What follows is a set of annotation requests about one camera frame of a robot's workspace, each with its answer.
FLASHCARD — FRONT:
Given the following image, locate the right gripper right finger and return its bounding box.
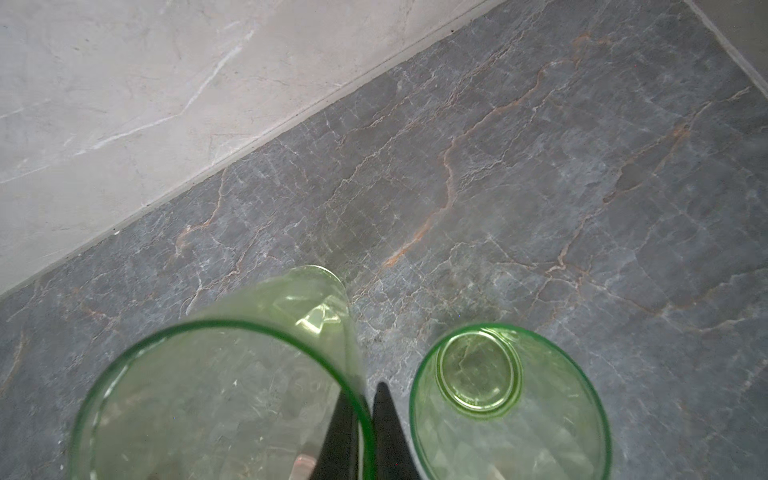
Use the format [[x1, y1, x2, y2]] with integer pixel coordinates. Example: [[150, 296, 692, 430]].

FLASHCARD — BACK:
[[373, 382, 420, 480]]

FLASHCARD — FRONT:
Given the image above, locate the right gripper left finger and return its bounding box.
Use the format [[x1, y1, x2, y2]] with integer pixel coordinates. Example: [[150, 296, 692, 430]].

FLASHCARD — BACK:
[[310, 392, 359, 480]]

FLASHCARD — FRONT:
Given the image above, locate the tall green glass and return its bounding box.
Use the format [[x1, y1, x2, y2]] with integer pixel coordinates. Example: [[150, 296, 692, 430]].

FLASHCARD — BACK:
[[68, 265, 376, 479]]

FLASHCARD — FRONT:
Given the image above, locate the short green glass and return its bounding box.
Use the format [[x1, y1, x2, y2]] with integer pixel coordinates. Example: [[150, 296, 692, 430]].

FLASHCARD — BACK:
[[409, 323, 612, 479]]

